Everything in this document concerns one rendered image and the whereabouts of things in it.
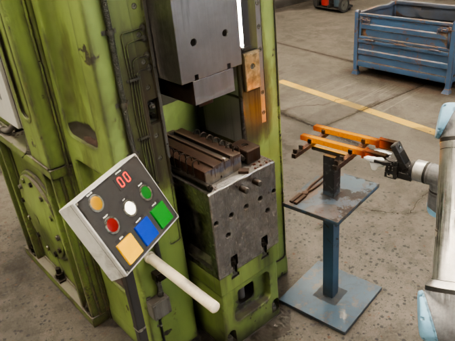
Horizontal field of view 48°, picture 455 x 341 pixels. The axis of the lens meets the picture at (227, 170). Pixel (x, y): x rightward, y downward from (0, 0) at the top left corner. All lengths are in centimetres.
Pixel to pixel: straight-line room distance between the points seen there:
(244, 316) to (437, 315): 116
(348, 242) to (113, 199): 192
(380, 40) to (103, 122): 434
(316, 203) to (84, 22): 129
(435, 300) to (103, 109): 126
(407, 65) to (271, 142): 342
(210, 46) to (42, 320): 184
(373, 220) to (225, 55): 186
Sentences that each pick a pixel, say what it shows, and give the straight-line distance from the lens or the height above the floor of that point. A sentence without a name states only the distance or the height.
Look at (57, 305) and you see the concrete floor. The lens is 313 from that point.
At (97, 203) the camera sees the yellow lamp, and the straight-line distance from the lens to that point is 162.
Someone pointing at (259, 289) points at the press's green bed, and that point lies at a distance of 263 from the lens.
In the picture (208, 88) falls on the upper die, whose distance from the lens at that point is 195.
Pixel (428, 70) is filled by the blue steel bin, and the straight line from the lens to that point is 564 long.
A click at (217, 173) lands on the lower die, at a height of 95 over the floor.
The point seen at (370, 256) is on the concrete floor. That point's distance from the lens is 317.
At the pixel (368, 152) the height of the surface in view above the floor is 93.
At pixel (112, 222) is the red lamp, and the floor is 110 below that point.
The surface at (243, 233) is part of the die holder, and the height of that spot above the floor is 64.
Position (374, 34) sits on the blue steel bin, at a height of 48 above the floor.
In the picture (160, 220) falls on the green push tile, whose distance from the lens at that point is 176.
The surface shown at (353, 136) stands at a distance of 242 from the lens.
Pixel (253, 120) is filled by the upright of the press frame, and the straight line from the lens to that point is 237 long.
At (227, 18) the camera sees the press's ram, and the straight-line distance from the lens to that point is 197.
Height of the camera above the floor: 196
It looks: 29 degrees down
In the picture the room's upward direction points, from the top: 6 degrees counter-clockwise
